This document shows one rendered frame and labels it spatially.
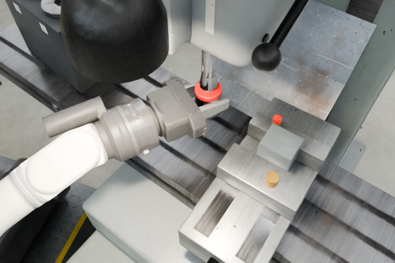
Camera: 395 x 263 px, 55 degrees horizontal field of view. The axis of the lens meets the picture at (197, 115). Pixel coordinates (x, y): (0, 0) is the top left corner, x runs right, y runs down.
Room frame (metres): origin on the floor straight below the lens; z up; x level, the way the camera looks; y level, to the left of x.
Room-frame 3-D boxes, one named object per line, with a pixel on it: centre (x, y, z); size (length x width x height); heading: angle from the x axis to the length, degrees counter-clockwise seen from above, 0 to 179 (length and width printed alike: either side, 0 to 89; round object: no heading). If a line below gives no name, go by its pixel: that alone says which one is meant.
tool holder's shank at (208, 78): (0.43, -0.02, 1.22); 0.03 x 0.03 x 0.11
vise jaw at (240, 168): (0.31, -0.11, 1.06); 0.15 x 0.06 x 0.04; 56
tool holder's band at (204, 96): (0.43, -0.02, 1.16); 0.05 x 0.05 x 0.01
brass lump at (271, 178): (0.30, -0.12, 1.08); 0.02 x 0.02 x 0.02
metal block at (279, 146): (0.36, -0.14, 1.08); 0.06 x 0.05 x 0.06; 56
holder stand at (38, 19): (0.70, 0.32, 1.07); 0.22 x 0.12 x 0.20; 48
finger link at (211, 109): (0.40, -0.03, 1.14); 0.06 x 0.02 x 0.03; 118
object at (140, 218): (0.44, -0.03, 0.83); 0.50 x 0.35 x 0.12; 143
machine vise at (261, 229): (0.33, -0.13, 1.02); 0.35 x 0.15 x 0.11; 146
